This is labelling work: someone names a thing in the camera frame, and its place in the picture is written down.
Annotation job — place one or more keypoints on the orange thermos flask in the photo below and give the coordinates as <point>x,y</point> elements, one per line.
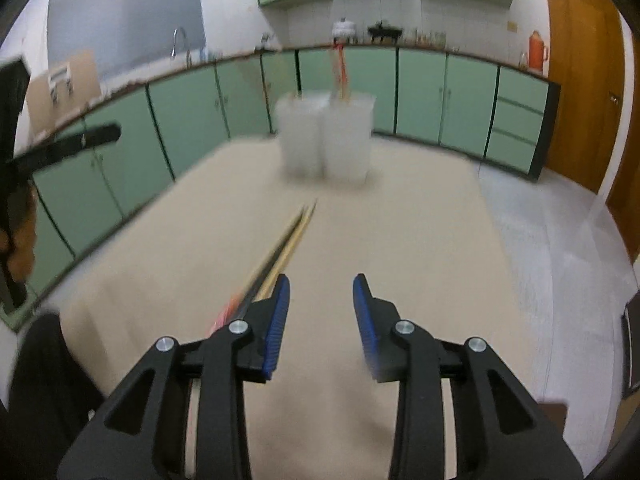
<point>537,55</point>

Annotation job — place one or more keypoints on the wooden chopstick red end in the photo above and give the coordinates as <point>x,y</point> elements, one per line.
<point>289,245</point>
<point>223,316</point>
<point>345,75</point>
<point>336,60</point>
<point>272,255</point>

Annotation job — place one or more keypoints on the steel kettle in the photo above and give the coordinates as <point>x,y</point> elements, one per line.
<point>266,42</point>

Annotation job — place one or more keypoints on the steel kitchen faucet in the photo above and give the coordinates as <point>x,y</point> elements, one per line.
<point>188,55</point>

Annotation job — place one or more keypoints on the grey window blind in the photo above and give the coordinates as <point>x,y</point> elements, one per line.
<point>125,10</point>

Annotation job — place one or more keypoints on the translucent white utensil holder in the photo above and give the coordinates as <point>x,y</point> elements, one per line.
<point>340,140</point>

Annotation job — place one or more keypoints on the black wok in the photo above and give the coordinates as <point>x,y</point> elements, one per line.
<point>384,34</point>

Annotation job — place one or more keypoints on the person's leg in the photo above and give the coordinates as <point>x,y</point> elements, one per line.
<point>40,385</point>

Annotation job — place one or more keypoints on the white cooking pot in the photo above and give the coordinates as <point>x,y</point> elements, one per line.
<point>344,27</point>

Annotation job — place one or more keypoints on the person's left hand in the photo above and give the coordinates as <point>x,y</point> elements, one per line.
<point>25,235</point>

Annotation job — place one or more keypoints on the green base cabinets with countertop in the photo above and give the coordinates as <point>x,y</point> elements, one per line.
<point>200,105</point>

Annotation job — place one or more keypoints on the table with beige cloth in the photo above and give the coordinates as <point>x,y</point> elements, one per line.
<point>425,235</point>

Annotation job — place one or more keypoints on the white device on cardboard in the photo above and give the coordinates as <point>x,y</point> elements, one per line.
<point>60,76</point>

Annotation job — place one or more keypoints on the small glass bottle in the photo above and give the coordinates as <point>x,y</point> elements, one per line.
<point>523,60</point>

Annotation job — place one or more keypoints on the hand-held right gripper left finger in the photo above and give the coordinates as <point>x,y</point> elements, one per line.
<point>277,320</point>

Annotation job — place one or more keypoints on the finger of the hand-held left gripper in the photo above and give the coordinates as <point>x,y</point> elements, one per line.
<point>75,142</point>

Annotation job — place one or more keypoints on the plain wooden door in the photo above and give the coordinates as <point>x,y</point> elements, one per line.
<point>627,200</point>

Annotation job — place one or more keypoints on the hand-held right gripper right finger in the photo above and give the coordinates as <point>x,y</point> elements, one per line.
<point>365,320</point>

